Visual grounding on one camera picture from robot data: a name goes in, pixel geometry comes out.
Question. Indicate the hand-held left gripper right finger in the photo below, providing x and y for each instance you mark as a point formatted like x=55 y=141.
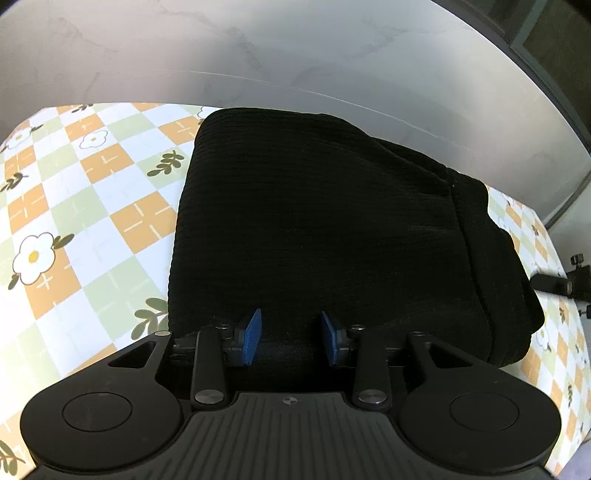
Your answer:
x=330 y=337

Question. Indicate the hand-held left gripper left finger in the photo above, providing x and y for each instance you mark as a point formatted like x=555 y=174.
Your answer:
x=253 y=337

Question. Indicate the black pants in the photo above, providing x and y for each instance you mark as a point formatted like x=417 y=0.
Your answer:
x=314 y=212

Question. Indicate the checkered floral tablecloth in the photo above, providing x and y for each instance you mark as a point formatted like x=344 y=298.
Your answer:
x=92 y=207

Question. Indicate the black clamp with knobs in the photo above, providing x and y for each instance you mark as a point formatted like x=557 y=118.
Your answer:
x=568 y=284

